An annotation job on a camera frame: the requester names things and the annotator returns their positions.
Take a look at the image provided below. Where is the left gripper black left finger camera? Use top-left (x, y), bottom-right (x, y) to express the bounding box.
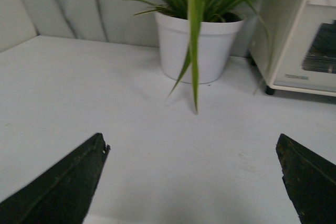
top-left (1, 133), bottom-right (110, 223)

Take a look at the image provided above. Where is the grey fabric backdrop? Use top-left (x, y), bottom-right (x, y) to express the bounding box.
top-left (0, 0), bottom-right (266, 58)

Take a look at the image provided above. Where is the white plant pot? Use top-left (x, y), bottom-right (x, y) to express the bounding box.
top-left (154, 10), bottom-right (245, 84)

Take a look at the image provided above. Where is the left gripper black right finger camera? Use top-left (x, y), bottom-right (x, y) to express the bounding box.
top-left (276, 134), bottom-right (335, 223)

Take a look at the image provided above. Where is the cream toaster oven body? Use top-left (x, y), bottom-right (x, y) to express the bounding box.
top-left (248, 0), bottom-right (336, 98)

